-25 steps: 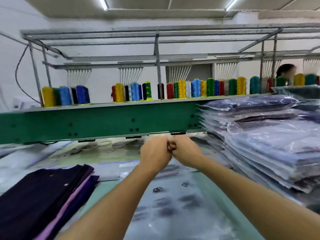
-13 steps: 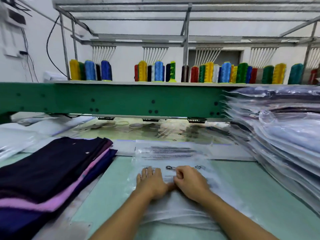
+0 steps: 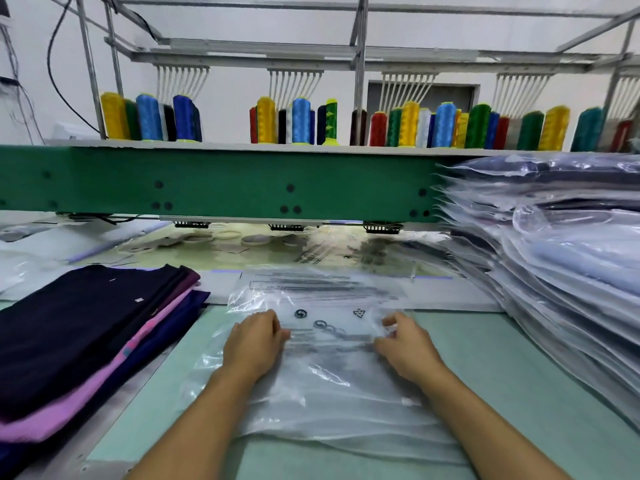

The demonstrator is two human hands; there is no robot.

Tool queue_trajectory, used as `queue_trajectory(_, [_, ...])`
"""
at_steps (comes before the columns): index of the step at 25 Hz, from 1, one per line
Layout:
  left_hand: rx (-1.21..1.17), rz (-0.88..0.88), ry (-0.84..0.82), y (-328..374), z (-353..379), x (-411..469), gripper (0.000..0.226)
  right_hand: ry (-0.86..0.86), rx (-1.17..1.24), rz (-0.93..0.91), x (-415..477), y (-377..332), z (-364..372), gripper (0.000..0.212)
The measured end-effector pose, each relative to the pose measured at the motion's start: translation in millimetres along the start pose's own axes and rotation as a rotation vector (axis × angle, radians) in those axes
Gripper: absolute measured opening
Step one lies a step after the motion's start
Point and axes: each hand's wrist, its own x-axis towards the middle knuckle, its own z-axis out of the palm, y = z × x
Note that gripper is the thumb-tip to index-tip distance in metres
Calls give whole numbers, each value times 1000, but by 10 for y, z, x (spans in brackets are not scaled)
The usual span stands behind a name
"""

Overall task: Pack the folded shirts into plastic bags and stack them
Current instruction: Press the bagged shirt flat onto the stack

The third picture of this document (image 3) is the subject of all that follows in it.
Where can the person's right hand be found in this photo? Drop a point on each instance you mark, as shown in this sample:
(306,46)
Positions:
(410,347)

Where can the person's left hand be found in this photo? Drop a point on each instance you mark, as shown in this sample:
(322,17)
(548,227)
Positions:
(255,347)

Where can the stack of plastic bags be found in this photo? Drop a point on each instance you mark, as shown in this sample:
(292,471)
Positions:
(330,395)

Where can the navy shirt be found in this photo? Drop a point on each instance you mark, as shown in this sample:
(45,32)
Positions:
(80,325)

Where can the stack of bagged garments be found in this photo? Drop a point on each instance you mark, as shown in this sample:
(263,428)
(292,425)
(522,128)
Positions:
(550,205)

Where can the person's right forearm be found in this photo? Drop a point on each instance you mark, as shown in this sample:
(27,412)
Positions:
(495,430)

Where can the person's left forearm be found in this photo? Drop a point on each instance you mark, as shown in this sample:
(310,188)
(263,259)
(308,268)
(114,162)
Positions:
(195,430)

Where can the green machine beam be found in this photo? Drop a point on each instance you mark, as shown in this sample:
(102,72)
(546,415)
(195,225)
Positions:
(240,185)

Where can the row of coloured thread spools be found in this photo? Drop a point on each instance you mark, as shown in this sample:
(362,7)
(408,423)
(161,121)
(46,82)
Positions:
(420,125)

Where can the crumpled clear plastic film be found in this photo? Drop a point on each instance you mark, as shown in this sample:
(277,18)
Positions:
(20,270)

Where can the white box device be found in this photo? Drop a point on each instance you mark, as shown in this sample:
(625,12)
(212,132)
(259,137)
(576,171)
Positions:
(75,132)

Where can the grey metal thread rack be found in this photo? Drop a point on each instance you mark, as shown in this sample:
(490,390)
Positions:
(359,45)

